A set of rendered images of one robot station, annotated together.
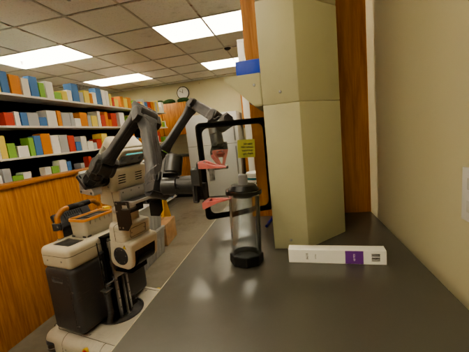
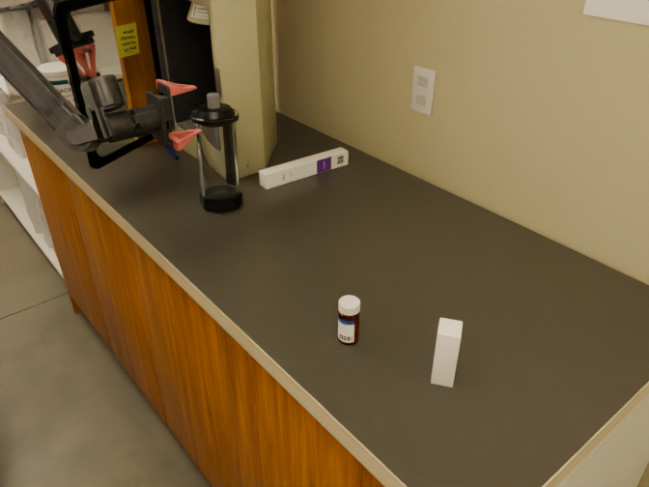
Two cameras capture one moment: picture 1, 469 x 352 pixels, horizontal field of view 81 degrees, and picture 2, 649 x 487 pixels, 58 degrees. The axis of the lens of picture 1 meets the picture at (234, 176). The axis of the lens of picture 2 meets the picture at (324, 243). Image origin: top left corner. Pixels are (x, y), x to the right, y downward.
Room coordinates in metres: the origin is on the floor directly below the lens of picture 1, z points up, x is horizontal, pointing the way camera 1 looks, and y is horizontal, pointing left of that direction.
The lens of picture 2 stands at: (-0.18, 0.81, 1.64)
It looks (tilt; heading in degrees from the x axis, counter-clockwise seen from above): 33 degrees down; 309
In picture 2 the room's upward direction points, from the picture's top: straight up
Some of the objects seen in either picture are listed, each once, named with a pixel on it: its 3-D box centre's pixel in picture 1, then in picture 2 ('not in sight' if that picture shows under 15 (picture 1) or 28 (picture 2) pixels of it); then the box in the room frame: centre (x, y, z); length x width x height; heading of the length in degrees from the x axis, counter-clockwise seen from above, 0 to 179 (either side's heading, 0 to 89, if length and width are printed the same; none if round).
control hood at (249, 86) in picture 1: (250, 97); not in sight; (1.05, -0.09, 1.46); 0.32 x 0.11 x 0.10; 168
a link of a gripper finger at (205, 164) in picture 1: (211, 172); (176, 97); (0.82, 0.07, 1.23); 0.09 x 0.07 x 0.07; 77
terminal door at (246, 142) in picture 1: (236, 168); (119, 76); (1.15, -0.01, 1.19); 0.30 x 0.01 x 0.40; 103
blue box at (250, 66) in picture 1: (250, 75); not in sight; (1.13, -0.10, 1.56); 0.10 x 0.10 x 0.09; 78
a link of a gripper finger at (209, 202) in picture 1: (213, 195); (180, 128); (0.82, 0.07, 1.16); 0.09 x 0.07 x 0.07; 77
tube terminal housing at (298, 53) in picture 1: (303, 128); (226, 11); (1.01, -0.27, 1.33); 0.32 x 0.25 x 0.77; 168
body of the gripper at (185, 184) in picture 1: (190, 184); (147, 120); (0.84, 0.14, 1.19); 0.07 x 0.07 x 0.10; 77
